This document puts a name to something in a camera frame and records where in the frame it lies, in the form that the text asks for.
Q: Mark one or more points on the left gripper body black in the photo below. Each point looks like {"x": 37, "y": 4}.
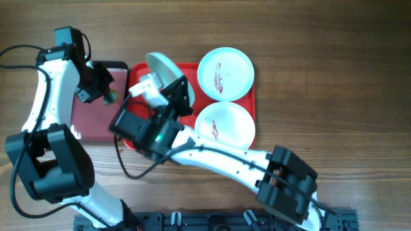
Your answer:
{"x": 94, "y": 85}

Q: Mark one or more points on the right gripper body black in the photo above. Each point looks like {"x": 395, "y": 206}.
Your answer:
{"x": 176, "y": 101}

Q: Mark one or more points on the green and yellow sponge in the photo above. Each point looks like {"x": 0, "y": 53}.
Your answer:
{"x": 110, "y": 97}

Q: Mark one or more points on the pale blue plate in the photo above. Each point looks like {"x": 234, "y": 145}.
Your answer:
{"x": 225, "y": 74}
{"x": 166, "y": 69}

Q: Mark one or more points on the white plate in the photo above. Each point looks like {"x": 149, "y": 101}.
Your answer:
{"x": 228, "y": 123}

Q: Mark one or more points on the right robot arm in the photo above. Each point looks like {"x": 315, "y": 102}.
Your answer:
{"x": 284, "y": 184}

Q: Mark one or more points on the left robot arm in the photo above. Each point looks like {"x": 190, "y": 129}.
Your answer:
{"x": 47, "y": 158}

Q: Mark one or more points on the red plastic serving tray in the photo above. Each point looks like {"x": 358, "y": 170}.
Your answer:
{"x": 201, "y": 99}

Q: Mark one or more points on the black tray with red water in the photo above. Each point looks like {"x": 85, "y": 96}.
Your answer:
{"x": 90, "y": 121}

